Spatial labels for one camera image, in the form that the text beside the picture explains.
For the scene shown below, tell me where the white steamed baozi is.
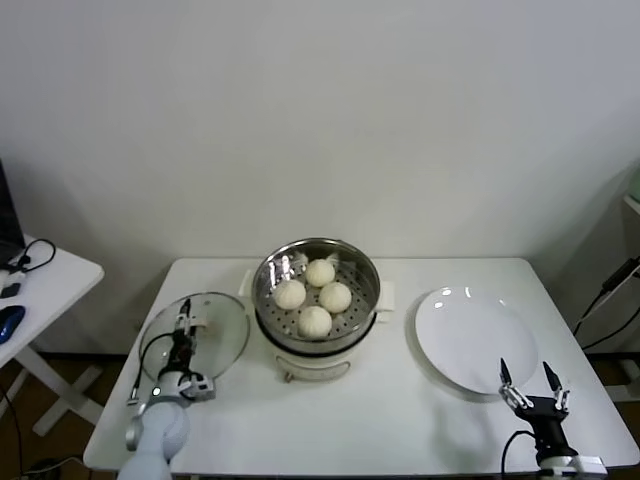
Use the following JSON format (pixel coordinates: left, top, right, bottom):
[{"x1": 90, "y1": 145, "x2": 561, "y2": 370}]
[
  {"x1": 274, "y1": 279, "x2": 307, "y2": 310},
  {"x1": 319, "y1": 282, "x2": 354, "y2": 314},
  {"x1": 304, "y1": 258, "x2": 336, "y2": 289},
  {"x1": 298, "y1": 305, "x2": 333, "y2": 340}
]

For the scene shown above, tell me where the black cable with connector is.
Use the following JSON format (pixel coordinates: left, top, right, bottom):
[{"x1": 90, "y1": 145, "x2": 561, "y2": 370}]
[{"x1": 572, "y1": 257, "x2": 640, "y2": 336}]

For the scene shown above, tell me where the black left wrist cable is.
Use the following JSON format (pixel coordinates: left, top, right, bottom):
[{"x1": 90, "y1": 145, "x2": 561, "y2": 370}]
[{"x1": 127, "y1": 332, "x2": 176, "y2": 407}]

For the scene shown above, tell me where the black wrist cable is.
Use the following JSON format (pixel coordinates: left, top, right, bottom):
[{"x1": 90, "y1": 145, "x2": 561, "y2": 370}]
[
  {"x1": 127, "y1": 332, "x2": 176, "y2": 407},
  {"x1": 501, "y1": 429, "x2": 539, "y2": 480}
]

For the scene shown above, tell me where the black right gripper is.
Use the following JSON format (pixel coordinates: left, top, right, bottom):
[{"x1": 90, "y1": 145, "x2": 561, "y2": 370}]
[{"x1": 498, "y1": 357, "x2": 574, "y2": 459}]

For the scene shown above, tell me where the thin black cable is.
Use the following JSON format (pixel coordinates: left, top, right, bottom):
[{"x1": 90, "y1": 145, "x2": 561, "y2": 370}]
[{"x1": 582, "y1": 302, "x2": 640, "y2": 351}]

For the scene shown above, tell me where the blue computer mouse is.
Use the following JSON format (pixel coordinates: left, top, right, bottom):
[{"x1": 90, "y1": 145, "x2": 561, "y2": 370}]
[{"x1": 0, "y1": 303, "x2": 27, "y2": 344}]

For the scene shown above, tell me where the black looped cable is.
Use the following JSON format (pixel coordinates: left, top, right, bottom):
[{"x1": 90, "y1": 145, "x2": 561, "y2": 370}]
[{"x1": 8, "y1": 237, "x2": 58, "y2": 274}]

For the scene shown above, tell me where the round white plate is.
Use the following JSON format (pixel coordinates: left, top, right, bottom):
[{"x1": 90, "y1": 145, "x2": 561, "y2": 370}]
[{"x1": 414, "y1": 285, "x2": 540, "y2": 397}]

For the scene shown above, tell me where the round glass pot lid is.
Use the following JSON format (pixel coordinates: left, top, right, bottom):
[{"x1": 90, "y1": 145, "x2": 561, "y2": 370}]
[{"x1": 138, "y1": 291, "x2": 251, "y2": 391}]

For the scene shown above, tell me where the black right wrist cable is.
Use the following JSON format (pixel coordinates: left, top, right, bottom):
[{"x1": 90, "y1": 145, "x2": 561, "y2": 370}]
[{"x1": 501, "y1": 429, "x2": 539, "y2": 480}]

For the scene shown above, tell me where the white folding side table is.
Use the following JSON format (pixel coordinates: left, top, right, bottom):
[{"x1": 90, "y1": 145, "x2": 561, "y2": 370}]
[{"x1": 0, "y1": 233, "x2": 106, "y2": 436}]

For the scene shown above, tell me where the cream electric cooker base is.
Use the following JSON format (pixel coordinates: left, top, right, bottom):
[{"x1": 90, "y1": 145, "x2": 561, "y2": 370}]
[{"x1": 255, "y1": 307, "x2": 392, "y2": 385}]

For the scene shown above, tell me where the stainless steel steamer basket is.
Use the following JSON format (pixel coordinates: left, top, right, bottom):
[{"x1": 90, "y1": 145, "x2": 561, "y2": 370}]
[{"x1": 239, "y1": 237, "x2": 399, "y2": 354}]

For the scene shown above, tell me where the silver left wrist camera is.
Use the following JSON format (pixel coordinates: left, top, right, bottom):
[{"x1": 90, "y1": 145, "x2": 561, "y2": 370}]
[{"x1": 179, "y1": 373, "x2": 217, "y2": 401}]

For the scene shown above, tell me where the dark laptop screen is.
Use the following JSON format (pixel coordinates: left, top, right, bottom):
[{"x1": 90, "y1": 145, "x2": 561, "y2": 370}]
[{"x1": 0, "y1": 157, "x2": 27, "y2": 266}]

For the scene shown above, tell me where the black floor cable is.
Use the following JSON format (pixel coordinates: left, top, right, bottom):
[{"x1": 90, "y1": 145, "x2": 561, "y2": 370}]
[{"x1": 0, "y1": 382, "x2": 25, "y2": 474}]

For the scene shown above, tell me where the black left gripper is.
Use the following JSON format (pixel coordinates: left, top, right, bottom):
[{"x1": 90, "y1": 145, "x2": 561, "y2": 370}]
[{"x1": 167, "y1": 298, "x2": 197, "y2": 375}]

